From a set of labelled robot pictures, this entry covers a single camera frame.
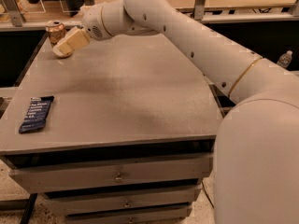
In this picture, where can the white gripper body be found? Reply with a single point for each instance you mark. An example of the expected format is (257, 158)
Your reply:
(92, 22)

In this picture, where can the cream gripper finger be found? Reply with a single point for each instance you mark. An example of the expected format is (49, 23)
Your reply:
(77, 38)
(62, 50)

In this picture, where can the orange soda can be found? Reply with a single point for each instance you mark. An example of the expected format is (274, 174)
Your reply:
(56, 31)

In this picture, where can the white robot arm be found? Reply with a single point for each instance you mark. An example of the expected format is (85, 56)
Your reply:
(256, 155)

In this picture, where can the grey drawer cabinet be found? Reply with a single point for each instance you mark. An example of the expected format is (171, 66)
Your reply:
(128, 138)

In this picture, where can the clear plastic water bottle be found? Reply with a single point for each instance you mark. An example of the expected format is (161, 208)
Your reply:
(285, 59)

